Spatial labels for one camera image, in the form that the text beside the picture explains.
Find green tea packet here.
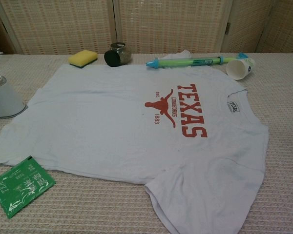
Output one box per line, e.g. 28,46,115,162
0,156,56,219

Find beige woven tablecloth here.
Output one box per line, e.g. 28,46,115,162
0,51,293,234

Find glass jar black lid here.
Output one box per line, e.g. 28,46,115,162
104,42,132,68

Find white Texas print T-shirt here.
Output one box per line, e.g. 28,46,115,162
0,50,270,234

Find green blue water pump toy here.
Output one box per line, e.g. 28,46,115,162
146,52,250,70

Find yellow sponge green base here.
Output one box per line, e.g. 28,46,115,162
68,50,98,69

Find white paper cup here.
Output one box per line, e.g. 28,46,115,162
226,58,256,80

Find woven folding screen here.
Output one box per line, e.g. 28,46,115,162
0,0,293,56

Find white handheld steam iron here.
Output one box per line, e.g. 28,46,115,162
0,75,29,120

